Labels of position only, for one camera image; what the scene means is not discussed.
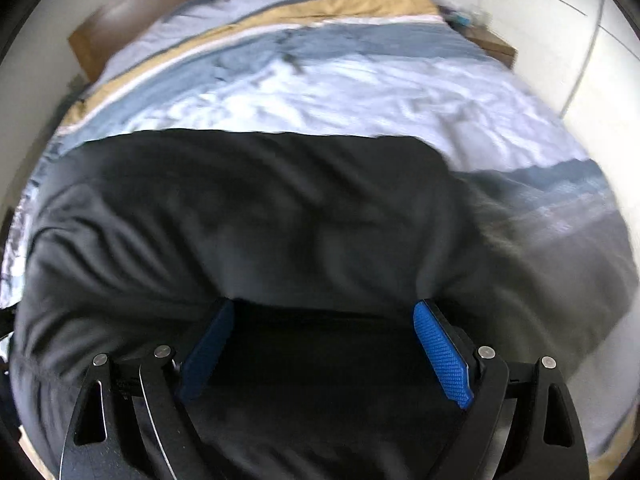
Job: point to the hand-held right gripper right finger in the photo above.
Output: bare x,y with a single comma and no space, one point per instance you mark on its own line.
442,355

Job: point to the small clutter on nightstand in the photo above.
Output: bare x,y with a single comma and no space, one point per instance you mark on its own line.
460,16

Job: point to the black puffer jacket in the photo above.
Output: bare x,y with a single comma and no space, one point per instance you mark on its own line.
250,220

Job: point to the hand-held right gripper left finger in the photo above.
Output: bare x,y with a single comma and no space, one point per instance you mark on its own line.
207,350

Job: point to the wooden headboard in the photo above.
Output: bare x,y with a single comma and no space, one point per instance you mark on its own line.
135,10

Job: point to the wooden nightstand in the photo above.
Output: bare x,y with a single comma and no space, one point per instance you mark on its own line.
492,47

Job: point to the white wardrobe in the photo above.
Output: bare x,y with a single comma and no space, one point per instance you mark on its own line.
565,25

